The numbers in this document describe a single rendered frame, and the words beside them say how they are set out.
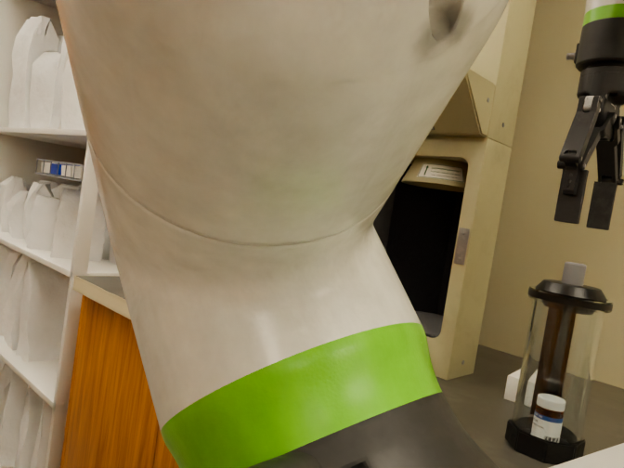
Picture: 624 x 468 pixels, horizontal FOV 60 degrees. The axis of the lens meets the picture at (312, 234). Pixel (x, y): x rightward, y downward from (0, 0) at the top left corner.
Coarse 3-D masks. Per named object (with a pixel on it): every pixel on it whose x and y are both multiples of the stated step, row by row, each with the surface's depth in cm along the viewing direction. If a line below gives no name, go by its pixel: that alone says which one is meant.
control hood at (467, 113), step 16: (464, 80) 94; (480, 80) 97; (464, 96) 97; (480, 96) 98; (448, 112) 101; (464, 112) 99; (480, 112) 99; (448, 128) 104; (464, 128) 101; (480, 128) 100
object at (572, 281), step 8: (568, 264) 75; (576, 264) 75; (568, 272) 75; (576, 272) 74; (584, 272) 75; (544, 280) 76; (552, 280) 77; (560, 280) 79; (568, 280) 75; (576, 280) 74; (544, 288) 75; (552, 288) 74; (560, 288) 73; (568, 288) 73; (576, 288) 72; (584, 288) 72; (592, 288) 74; (576, 296) 72; (584, 296) 72; (592, 296) 72; (600, 296) 72
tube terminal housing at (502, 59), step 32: (512, 0) 101; (512, 32) 103; (480, 64) 104; (512, 64) 105; (512, 96) 107; (512, 128) 109; (480, 160) 103; (480, 192) 103; (480, 224) 105; (480, 256) 107; (448, 288) 105; (480, 288) 109; (448, 320) 105; (480, 320) 111; (448, 352) 104
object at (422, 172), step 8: (416, 160) 118; (424, 160) 115; (432, 160) 114; (440, 160) 113; (448, 160) 112; (416, 168) 115; (424, 168) 114; (432, 168) 113; (440, 168) 112; (448, 168) 112; (456, 168) 112; (464, 168) 112; (408, 176) 116; (416, 176) 114; (424, 176) 112; (432, 176) 112; (440, 176) 111; (448, 176) 111; (456, 176) 111; (464, 176) 112; (416, 184) 126; (424, 184) 127; (432, 184) 127; (440, 184) 111; (448, 184) 110; (456, 184) 111; (464, 184) 111
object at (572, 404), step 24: (552, 312) 73; (576, 312) 72; (600, 312) 71; (528, 336) 77; (552, 336) 73; (576, 336) 72; (600, 336) 74; (528, 360) 76; (552, 360) 73; (576, 360) 72; (528, 384) 75; (552, 384) 73; (576, 384) 72; (528, 408) 75; (552, 408) 73; (576, 408) 72; (528, 432) 74; (552, 432) 73; (576, 432) 73
